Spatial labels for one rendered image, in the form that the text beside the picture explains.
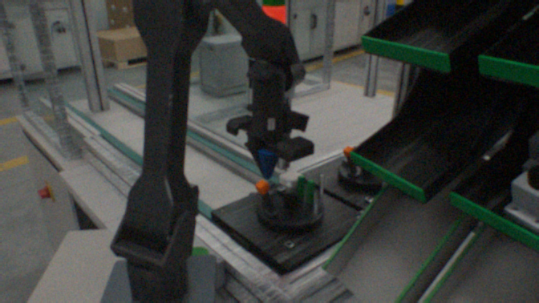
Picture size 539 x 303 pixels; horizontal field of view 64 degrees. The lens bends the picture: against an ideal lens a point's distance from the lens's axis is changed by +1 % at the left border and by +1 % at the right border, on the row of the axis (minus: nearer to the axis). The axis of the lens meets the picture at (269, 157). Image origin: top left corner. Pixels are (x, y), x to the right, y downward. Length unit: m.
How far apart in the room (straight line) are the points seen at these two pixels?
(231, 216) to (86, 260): 0.34
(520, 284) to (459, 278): 0.07
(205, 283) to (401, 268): 0.29
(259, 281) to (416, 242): 0.27
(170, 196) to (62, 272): 0.55
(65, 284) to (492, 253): 0.78
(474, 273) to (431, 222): 0.09
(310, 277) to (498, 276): 0.29
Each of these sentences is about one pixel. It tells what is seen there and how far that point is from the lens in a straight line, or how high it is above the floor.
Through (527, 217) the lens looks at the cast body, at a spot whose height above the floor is 1.22.
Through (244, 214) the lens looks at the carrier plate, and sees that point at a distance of 0.90.
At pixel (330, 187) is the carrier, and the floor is 0.97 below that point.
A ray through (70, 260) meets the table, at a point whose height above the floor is 0.86.
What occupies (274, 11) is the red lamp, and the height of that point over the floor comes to 1.35.
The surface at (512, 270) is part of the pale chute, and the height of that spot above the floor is 1.09.
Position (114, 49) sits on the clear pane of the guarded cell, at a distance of 2.04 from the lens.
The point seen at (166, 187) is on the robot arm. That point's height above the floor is 1.22.
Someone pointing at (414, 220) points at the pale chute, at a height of 1.09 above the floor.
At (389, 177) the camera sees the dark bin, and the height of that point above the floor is 1.20.
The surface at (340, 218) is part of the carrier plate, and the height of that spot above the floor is 0.97.
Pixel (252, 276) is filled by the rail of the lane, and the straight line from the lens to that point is 0.77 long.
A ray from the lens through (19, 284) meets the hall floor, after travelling 2.50.
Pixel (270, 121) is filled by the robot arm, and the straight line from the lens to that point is 0.73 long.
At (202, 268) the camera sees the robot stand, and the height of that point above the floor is 1.06.
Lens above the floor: 1.46
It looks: 26 degrees down
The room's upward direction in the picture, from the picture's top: straight up
